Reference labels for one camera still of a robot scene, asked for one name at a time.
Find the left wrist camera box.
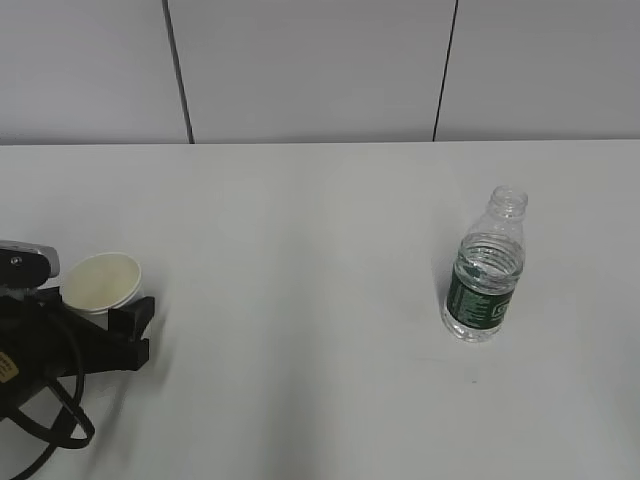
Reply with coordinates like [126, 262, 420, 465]
[0, 240, 60, 290]

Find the white paper cup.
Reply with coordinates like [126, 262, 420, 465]
[60, 252, 144, 329]

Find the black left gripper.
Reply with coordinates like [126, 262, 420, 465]
[1, 296, 155, 418]

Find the clear water bottle green label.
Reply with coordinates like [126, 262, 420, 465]
[441, 186, 528, 343]

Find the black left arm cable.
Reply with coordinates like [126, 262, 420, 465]
[0, 309, 96, 480]

